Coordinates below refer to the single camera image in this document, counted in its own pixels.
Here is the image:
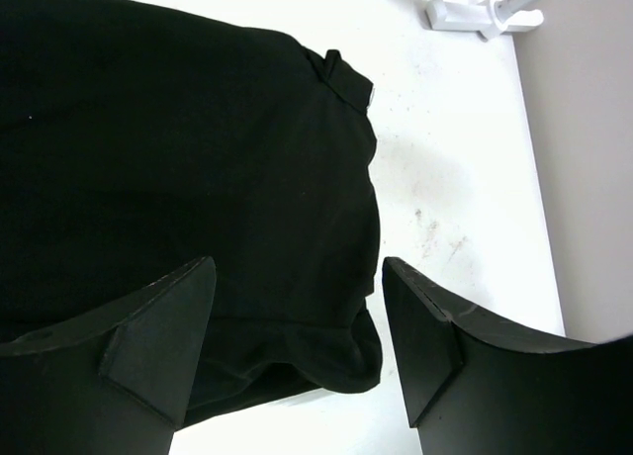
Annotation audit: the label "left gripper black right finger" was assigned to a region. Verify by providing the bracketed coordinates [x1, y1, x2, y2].
[383, 257, 632, 454]

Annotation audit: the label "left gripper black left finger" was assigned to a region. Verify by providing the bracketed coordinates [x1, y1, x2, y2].
[1, 257, 216, 454]

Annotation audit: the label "black trousers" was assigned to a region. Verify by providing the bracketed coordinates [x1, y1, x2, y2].
[1, 0, 383, 424]

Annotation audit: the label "white metal clothes rack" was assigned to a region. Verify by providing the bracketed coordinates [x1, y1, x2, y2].
[425, 0, 544, 41]

